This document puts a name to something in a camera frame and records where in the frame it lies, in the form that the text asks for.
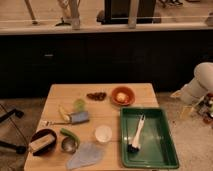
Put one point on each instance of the metal fork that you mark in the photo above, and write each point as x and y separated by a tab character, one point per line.
50	123

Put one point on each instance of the blue grey sponge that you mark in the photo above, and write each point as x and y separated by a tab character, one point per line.
80	117

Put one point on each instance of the yellow banana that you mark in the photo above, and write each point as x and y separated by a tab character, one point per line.
64	113

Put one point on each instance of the white rectangular block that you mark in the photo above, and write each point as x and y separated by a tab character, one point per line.
41	143

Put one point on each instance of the wooden table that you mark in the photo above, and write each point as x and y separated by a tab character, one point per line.
101	113

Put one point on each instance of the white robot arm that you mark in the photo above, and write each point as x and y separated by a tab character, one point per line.
200	85

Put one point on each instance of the light blue cloth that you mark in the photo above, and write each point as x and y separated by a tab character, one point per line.
87	154

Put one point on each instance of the dark round bowl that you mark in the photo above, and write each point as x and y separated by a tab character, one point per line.
49	147

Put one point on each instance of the orange bowl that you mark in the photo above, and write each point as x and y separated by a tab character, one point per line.
129	92

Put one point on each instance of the small metal bowl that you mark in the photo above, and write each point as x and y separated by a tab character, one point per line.
69	145

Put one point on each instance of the pale round food item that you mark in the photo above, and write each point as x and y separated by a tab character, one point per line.
121	97

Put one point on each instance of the white handled black brush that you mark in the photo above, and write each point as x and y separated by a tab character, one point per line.
133	147

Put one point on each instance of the cluttered items at right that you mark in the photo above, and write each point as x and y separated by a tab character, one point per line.
204	108

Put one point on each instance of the white paper cup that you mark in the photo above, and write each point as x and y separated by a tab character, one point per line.
103	133

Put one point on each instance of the green plastic tray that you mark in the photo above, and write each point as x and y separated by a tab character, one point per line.
156	147

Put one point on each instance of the green pepper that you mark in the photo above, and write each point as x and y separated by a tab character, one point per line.
68	133

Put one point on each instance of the light green small cup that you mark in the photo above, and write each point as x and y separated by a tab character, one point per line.
79	105

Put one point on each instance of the dark red grapes bunch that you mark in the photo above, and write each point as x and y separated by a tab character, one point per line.
97	96

